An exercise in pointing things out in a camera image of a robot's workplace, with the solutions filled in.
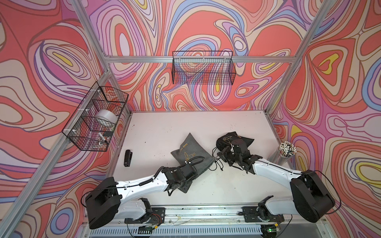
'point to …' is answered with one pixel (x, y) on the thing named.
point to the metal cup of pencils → (284, 152)
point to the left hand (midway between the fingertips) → (187, 184)
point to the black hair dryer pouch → (225, 140)
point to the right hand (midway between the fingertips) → (217, 156)
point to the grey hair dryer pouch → (192, 152)
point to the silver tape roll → (106, 117)
